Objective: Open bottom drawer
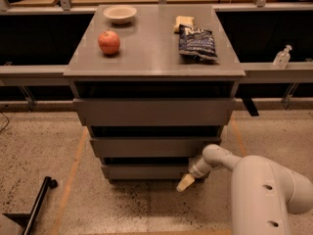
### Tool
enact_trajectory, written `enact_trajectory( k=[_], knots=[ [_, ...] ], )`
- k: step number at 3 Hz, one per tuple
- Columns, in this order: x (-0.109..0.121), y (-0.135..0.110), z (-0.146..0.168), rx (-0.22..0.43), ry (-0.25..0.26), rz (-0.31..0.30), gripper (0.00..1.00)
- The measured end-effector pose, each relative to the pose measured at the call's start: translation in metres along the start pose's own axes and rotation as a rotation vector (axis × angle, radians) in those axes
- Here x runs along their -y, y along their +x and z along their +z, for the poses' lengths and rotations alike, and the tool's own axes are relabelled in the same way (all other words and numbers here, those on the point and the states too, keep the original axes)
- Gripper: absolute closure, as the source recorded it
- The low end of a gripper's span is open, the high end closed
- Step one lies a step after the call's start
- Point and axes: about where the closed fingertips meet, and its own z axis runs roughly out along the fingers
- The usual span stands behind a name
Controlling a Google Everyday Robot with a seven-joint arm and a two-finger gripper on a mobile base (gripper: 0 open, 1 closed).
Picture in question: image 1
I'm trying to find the black cable on floor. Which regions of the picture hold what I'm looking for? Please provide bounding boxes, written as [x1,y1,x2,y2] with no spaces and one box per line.
[0,111,11,134]

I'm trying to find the yellow sponge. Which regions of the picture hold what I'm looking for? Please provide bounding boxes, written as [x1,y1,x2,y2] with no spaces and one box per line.
[174,16,195,33]

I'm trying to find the grey bottom drawer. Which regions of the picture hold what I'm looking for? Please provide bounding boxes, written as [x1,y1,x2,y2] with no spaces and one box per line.
[102,164,188,180]

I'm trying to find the black bracket under rail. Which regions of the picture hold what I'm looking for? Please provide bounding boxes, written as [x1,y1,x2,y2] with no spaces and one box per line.
[243,98,259,117]

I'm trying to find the grey drawer cabinet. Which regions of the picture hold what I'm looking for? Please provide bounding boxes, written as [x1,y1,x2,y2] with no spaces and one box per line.
[63,4,246,184]

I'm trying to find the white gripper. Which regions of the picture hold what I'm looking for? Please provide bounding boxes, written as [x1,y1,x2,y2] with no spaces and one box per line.
[176,156,212,192]

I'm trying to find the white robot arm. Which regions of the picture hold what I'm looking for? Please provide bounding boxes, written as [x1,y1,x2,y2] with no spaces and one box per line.
[177,144,313,235]

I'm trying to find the white bowl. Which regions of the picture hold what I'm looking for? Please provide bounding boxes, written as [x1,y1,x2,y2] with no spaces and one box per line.
[103,5,137,24]

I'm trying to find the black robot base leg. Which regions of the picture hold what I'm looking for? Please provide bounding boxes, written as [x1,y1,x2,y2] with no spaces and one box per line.
[22,176,58,235]

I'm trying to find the grey metal rail shelf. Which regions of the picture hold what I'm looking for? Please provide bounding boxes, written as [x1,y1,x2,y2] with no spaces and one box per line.
[0,62,313,86]

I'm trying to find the grey drawer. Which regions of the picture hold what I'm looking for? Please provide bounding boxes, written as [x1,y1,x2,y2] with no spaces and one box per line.
[102,164,188,180]
[90,137,221,158]
[73,98,235,126]

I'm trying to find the grey top drawer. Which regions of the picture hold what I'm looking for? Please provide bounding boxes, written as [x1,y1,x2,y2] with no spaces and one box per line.
[73,98,235,126]

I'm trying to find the red apple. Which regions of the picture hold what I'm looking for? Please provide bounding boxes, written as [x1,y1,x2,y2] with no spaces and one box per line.
[98,30,120,55]

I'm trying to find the blue chip bag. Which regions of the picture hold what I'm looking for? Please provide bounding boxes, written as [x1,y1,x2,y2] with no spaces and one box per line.
[178,24,218,61]

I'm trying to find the clear sanitizer bottle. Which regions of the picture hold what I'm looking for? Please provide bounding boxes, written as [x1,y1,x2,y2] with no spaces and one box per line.
[273,45,292,69]

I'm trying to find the grey middle drawer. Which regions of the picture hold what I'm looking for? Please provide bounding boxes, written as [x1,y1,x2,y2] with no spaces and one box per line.
[90,137,221,158]

